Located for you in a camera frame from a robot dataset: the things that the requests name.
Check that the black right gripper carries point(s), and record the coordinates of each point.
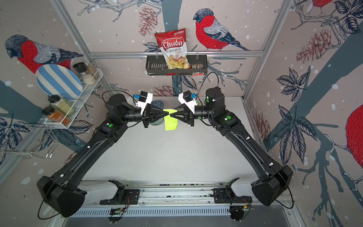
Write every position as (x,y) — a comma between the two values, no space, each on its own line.
(188,116)

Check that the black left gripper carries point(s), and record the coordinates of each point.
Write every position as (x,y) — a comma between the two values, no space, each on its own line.
(150,113)

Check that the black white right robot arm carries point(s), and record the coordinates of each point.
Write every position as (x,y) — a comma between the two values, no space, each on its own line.
(273,178)

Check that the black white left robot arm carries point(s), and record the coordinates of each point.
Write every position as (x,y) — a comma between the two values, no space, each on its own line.
(60,191)

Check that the pale green ceramic bowl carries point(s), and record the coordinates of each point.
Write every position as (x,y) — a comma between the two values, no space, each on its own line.
(158,122)

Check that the blue patterned small bowl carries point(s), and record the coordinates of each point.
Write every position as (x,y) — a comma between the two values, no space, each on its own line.
(158,104)

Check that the red Chuba cassava chips bag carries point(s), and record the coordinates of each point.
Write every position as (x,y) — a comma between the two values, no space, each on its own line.
(173,46)

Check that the brown spice glass jar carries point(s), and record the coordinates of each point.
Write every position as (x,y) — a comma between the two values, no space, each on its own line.
(92,69)

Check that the black lid spice grinder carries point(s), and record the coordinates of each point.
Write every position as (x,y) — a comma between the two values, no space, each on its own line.
(86,77)

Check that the green sauce jar black lid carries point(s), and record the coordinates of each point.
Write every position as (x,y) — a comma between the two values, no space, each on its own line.
(61,104)

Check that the orange sauce jar black lid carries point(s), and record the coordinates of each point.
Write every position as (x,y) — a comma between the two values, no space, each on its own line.
(55,116)

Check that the blue white striped plate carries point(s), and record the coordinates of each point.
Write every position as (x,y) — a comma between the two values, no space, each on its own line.
(54,79)

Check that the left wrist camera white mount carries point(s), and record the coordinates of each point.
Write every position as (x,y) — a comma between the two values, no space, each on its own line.
(143,98)

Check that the black wire wall basket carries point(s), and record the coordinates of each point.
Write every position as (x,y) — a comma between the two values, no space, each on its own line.
(157,66)

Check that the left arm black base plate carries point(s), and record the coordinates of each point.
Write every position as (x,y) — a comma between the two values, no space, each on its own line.
(124,196)

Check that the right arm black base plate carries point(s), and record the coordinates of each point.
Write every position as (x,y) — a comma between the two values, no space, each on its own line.
(224,196)

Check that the white wire wall shelf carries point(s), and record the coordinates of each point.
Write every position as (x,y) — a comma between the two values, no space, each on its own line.
(77,104)

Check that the metal wire hook rack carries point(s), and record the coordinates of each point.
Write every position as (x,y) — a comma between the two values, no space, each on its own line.
(28,140)

